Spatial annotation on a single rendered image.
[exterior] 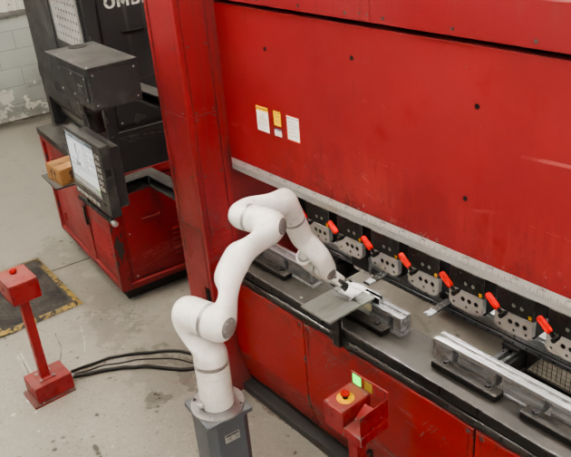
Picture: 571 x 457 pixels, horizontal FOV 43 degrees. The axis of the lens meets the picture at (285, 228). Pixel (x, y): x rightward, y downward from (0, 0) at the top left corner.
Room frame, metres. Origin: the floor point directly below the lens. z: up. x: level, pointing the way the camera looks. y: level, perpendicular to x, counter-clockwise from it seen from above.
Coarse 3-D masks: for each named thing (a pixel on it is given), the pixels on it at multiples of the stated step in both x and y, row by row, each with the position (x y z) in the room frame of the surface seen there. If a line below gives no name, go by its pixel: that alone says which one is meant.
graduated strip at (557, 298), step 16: (240, 160) 3.23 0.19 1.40; (272, 176) 3.04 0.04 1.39; (304, 192) 2.86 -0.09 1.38; (352, 208) 2.62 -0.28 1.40; (384, 224) 2.48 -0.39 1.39; (416, 240) 2.35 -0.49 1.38; (464, 256) 2.17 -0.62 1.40; (496, 272) 2.07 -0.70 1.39; (528, 288) 1.97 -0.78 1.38; (544, 288) 1.92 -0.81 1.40; (560, 304) 1.87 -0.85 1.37
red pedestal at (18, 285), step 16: (16, 272) 3.39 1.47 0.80; (32, 272) 3.38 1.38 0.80; (0, 288) 3.36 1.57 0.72; (16, 288) 3.26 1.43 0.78; (32, 288) 3.30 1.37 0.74; (16, 304) 3.24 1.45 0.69; (32, 320) 3.34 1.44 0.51; (32, 336) 3.33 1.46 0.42; (48, 368) 3.35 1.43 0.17; (64, 368) 3.41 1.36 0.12; (32, 384) 3.29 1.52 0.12; (48, 384) 3.28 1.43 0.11; (64, 384) 3.33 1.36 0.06; (32, 400) 3.28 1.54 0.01; (48, 400) 3.26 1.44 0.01
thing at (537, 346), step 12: (336, 252) 3.12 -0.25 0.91; (372, 264) 2.92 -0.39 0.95; (408, 288) 2.74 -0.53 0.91; (432, 300) 2.63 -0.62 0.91; (456, 312) 2.53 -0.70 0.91; (468, 312) 2.48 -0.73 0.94; (492, 312) 2.40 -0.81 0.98; (480, 324) 2.43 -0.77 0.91; (492, 324) 2.38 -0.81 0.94; (504, 336) 2.33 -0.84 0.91; (516, 336) 2.29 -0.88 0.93; (540, 336) 2.21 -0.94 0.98; (528, 348) 2.25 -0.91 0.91; (540, 348) 2.21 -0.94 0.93; (552, 360) 2.16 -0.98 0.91; (564, 360) 2.13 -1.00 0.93
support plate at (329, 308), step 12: (336, 288) 2.65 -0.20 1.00; (312, 300) 2.57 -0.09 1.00; (324, 300) 2.57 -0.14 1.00; (336, 300) 2.56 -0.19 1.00; (360, 300) 2.54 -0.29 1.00; (372, 300) 2.55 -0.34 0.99; (312, 312) 2.49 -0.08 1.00; (324, 312) 2.48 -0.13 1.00; (336, 312) 2.47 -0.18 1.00; (348, 312) 2.46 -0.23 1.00
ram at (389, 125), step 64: (256, 64) 3.07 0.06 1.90; (320, 64) 2.74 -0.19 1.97; (384, 64) 2.47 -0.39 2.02; (448, 64) 2.25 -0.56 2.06; (512, 64) 2.06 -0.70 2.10; (256, 128) 3.10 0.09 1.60; (320, 128) 2.76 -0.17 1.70; (384, 128) 2.47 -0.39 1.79; (448, 128) 2.24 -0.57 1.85; (512, 128) 2.05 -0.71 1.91; (320, 192) 2.77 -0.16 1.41; (384, 192) 2.48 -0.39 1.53; (448, 192) 2.24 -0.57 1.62; (512, 192) 2.04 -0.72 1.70; (448, 256) 2.23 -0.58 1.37; (512, 256) 2.02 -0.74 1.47
